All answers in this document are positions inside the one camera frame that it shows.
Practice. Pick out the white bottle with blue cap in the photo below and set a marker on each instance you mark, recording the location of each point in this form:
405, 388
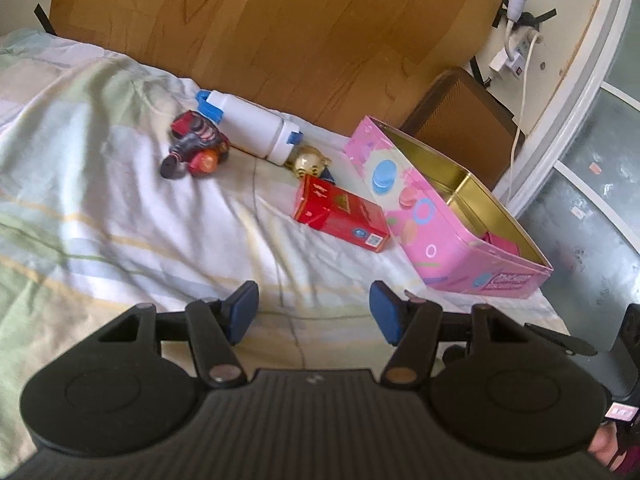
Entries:
255, 127

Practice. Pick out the wooden headboard panel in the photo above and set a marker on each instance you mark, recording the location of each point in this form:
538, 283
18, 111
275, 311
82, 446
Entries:
275, 25

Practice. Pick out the white power strip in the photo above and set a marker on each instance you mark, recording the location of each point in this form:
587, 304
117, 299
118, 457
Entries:
520, 50

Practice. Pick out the person's right hand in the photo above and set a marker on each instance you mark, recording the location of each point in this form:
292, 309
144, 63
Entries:
607, 452

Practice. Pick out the red item inside tin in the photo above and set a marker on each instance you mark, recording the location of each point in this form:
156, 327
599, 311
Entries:
502, 246

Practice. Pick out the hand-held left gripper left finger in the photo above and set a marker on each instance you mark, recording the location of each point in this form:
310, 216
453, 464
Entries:
242, 312

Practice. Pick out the red cardboard box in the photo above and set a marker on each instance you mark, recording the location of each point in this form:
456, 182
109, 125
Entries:
340, 212

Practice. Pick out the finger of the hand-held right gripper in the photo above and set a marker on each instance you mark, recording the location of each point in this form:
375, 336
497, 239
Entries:
560, 340

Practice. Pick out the red and black toy car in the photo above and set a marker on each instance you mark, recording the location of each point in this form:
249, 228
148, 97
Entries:
197, 145

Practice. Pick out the pink tin box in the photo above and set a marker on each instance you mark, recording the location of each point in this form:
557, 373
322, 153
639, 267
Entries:
430, 232

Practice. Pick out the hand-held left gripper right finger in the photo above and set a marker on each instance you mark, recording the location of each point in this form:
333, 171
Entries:
385, 316

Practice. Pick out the black tape strip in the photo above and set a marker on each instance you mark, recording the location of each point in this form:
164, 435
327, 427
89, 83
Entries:
542, 15
44, 20

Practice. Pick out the pale striped bed sheet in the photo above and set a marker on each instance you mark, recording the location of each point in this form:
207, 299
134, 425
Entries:
100, 200

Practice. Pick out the white plug adapter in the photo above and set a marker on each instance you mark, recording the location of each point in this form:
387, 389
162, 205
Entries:
498, 62

